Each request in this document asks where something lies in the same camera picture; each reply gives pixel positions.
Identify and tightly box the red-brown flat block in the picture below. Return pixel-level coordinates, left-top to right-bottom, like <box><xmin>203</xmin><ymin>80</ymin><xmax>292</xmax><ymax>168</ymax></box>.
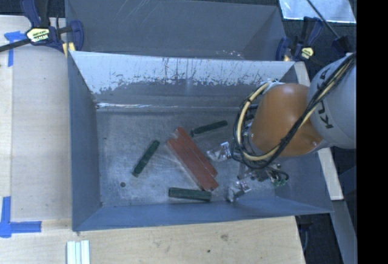
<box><xmin>173</xmin><ymin>127</ymin><xmax>219</xmax><ymax>178</ymax></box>
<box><xmin>166</xmin><ymin>136</ymin><xmax>220</xmax><ymax>192</ymax></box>

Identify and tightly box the dark green flat block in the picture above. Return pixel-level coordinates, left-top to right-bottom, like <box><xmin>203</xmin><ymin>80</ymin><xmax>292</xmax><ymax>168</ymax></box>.
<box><xmin>190</xmin><ymin>119</ymin><xmax>229</xmax><ymax>137</ymax></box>
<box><xmin>131</xmin><ymin>139</ymin><xmax>161</xmax><ymax>179</ymax></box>
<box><xmin>168</xmin><ymin>186</ymin><xmax>213</xmax><ymax>203</ymax></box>

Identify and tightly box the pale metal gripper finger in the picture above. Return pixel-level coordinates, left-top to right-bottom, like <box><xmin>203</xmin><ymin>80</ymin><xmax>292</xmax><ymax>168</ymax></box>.
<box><xmin>226</xmin><ymin>179</ymin><xmax>253</xmax><ymax>203</ymax></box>
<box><xmin>206</xmin><ymin>141</ymin><xmax>233</xmax><ymax>162</ymax></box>

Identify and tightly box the grey metal bin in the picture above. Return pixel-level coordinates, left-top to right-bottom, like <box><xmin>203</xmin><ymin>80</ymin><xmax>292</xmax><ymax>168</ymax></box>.
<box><xmin>64</xmin><ymin>0</ymin><xmax>335</xmax><ymax>233</ymax></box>

